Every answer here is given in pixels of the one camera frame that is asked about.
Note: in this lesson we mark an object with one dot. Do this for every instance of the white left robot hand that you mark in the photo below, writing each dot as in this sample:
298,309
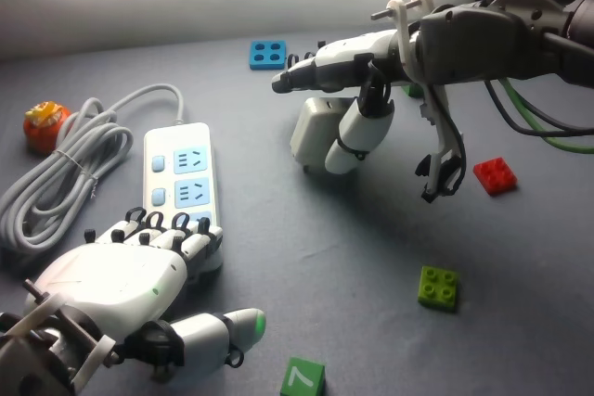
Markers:
116,280

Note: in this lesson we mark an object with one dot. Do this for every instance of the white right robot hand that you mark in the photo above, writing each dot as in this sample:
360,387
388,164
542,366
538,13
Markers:
352,57

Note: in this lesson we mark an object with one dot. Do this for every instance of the white charger block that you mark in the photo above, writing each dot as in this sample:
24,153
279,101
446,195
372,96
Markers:
311,136

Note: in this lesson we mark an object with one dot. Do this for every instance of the white power strip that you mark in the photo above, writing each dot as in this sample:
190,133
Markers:
162,145

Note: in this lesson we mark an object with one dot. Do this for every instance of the dark green block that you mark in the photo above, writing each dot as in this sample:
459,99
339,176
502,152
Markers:
411,90

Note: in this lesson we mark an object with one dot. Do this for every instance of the blue four-hole foam block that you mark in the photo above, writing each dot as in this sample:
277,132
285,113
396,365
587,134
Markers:
268,55

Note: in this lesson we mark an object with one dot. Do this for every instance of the grey table cloth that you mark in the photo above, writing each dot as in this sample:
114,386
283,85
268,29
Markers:
278,238

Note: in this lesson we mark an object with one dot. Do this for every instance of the red toy brick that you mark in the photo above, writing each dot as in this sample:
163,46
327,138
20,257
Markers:
495,176

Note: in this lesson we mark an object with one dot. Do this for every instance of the green number seven cube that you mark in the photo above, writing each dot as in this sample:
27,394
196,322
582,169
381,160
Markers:
301,379

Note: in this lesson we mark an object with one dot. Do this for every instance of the lime green toy brick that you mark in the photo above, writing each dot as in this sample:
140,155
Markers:
438,289

